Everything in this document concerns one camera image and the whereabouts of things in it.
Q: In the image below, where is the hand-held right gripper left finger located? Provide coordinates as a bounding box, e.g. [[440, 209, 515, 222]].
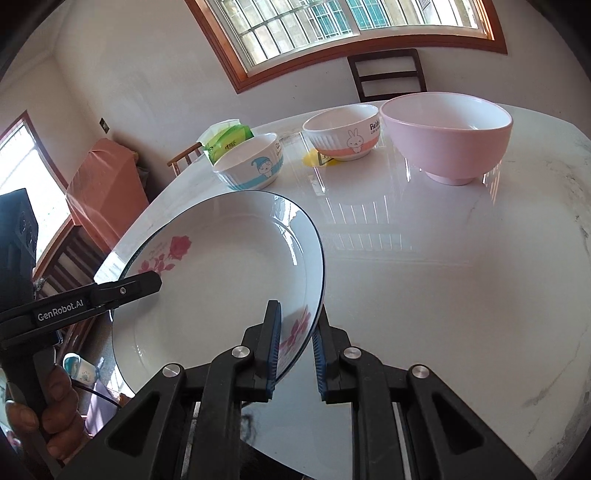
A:
[[95, 300, 282, 480]]

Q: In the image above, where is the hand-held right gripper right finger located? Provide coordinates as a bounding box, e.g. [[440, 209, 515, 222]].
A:
[[311, 305, 539, 480]]

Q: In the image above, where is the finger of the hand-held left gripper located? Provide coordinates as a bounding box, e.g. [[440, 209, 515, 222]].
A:
[[90, 271, 164, 319]]

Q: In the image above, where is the white plate with red flowers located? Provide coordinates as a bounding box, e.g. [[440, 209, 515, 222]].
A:
[[93, 190, 327, 402]]

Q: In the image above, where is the white bowl with blue cartoon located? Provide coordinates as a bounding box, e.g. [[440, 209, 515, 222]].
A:
[[212, 133, 284, 191]]

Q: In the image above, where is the white bowl with orange rabbit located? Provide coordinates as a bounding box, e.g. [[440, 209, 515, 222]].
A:
[[302, 104, 384, 162]]

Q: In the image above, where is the large pink bowl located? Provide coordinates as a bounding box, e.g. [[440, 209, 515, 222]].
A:
[[379, 92, 514, 186]]

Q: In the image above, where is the person's left hand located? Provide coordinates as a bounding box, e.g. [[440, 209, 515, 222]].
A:
[[4, 366, 87, 462]]

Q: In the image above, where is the wooden slatted bench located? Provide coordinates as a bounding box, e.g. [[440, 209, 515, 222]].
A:
[[32, 215, 116, 365]]

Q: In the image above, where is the white and teal bottle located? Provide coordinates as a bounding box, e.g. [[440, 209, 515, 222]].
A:
[[62, 353, 98, 384]]

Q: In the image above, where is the orange cloth-covered furniture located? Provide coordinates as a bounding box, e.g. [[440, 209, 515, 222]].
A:
[[65, 137, 151, 250]]

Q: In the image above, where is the light wooden chair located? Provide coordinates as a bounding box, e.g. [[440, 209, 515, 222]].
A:
[[167, 142, 206, 177]]

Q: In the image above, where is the small wooden-framed window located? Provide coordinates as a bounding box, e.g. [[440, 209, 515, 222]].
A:
[[0, 111, 70, 296]]

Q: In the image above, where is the green tissue pack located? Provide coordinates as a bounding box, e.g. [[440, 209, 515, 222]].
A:
[[198, 119, 254, 166]]

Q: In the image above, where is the yellow round sticker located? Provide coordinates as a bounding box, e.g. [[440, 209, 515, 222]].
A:
[[302, 148, 349, 167]]

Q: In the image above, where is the dark wooden chair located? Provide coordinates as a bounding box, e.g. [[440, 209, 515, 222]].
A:
[[346, 48, 428, 103]]

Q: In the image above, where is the large wooden-framed window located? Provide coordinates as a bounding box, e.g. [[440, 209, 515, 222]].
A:
[[185, 0, 509, 95]]

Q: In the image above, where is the black cable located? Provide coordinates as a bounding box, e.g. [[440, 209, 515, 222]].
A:
[[69, 378, 126, 411]]

